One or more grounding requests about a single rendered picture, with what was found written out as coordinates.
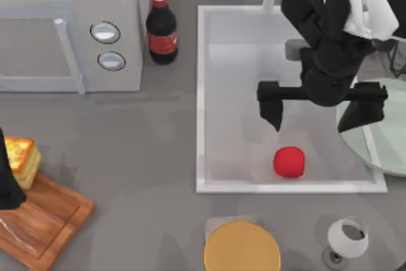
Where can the microwave oven door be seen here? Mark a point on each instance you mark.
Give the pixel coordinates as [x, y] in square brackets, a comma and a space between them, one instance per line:
[28, 49]

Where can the white goblet cup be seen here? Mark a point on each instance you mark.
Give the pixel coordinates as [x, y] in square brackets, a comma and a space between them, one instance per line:
[347, 240]

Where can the large round microwave knob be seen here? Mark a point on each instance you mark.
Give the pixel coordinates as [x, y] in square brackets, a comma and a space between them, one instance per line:
[105, 32]

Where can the dark bottle with red label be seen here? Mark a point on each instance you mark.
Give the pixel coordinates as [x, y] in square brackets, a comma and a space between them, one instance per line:
[161, 34]

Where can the round yellow coaster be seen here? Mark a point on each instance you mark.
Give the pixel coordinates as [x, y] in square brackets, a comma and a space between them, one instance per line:
[241, 248]

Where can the pale grey rounded box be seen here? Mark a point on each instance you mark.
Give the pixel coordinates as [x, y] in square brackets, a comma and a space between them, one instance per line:
[293, 50]

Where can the red apple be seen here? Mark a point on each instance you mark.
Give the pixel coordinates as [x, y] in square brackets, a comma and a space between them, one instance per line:
[289, 161]

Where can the pale microwave oven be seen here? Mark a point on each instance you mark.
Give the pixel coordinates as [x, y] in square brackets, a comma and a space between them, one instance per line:
[130, 61]

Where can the pale green glass plate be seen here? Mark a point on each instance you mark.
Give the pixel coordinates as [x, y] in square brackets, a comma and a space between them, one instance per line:
[390, 144]

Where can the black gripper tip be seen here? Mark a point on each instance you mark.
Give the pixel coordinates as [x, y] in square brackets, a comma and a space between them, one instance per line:
[8, 175]

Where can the white sink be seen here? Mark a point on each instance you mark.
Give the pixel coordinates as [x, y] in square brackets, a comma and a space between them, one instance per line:
[228, 99]

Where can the small round microwave knob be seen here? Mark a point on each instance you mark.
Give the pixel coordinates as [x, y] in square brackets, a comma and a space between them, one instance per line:
[111, 61]

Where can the yellow toasted bread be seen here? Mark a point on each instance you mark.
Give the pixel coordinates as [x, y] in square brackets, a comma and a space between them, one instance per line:
[25, 163]

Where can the wooden cutting board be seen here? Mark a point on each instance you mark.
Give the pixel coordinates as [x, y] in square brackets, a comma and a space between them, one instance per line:
[47, 220]

